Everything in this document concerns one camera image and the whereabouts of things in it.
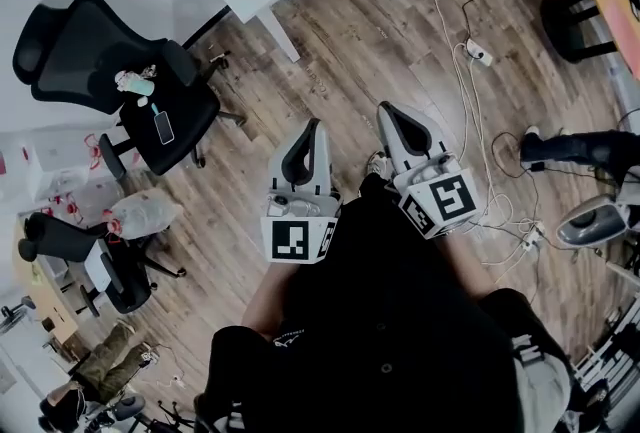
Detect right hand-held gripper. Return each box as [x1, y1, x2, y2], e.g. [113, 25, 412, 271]
[377, 101, 483, 240]

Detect white flat carton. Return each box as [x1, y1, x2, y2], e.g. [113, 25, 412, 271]
[81, 239, 115, 296]

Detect person's right forearm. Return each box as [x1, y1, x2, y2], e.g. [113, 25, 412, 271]
[433, 231, 502, 303]

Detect black stool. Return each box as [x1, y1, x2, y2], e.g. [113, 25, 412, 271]
[538, 0, 622, 66]

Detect black smartphone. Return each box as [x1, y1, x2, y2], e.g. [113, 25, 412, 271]
[153, 110, 176, 146]

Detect person's left forearm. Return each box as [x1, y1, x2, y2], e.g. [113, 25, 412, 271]
[241, 259, 302, 340]

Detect round orange table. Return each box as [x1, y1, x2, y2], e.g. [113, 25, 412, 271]
[574, 0, 640, 83]

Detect black armchair with castors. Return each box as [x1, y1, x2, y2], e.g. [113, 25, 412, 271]
[16, 209, 187, 316]

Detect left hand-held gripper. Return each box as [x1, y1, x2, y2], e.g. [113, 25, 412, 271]
[260, 118, 344, 266]

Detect long white cable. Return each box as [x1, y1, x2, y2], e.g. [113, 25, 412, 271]
[415, 0, 539, 285]

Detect black mesh office chair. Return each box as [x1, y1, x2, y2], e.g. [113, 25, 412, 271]
[11, 0, 247, 177]

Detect person's black clothing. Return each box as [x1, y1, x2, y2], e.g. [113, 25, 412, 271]
[197, 172, 576, 433]

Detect clear plastic bag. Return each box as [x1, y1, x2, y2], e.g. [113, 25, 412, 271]
[106, 189, 185, 243]

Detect grey round appliance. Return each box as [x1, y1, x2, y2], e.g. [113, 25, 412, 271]
[554, 202, 630, 248]

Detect white storage boxes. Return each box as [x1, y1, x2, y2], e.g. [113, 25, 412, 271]
[0, 124, 127, 223]

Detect white power strip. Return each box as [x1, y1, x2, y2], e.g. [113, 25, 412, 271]
[518, 219, 547, 253]
[463, 37, 495, 68]

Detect person's shoe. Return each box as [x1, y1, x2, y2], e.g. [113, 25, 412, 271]
[366, 151, 390, 178]

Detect teal and white bottle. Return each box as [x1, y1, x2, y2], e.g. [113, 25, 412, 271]
[114, 67, 157, 96]

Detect white metal rack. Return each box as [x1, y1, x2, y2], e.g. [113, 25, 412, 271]
[568, 293, 640, 425]

